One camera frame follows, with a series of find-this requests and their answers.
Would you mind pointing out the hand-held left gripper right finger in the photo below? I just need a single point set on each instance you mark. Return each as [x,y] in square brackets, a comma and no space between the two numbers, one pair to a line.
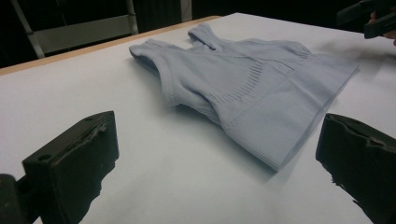
[361,158]

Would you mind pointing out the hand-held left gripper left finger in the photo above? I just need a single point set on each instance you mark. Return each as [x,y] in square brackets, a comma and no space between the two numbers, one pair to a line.
[73,161]

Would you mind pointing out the light blue knit tank top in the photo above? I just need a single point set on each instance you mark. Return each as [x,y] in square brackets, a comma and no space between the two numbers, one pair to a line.
[249,93]

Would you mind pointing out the grey metal stand frame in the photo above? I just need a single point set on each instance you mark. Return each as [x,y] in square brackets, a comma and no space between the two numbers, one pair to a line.
[77,31]

